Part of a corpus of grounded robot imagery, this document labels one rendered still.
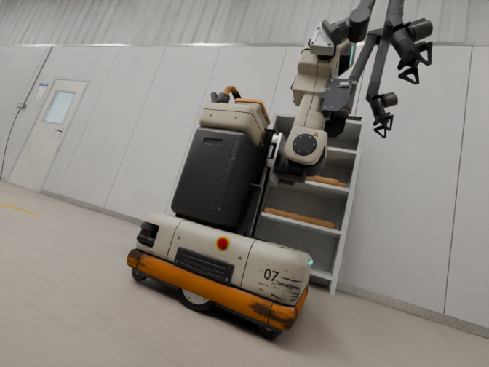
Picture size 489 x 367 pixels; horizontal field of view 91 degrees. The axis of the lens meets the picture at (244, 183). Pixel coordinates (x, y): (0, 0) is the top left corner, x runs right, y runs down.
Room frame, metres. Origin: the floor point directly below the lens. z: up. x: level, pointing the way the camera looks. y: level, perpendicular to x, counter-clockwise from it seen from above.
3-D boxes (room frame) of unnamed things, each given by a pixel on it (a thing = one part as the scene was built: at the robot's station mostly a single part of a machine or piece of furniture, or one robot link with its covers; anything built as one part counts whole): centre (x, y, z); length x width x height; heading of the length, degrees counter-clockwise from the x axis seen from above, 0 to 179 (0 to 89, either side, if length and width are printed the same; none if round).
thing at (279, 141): (1.16, -0.23, 0.68); 0.28 x 0.27 x 0.25; 158
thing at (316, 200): (2.38, -0.59, 0.78); 0.90 x 0.45 x 1.55; 70
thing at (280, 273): (1.16, -0.05, 0.16); 0.67 x 0.64 x 0.25; 68
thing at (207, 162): (1.20, 0.04, 0.59); 0.55 x 0.34 x 0.83; 158
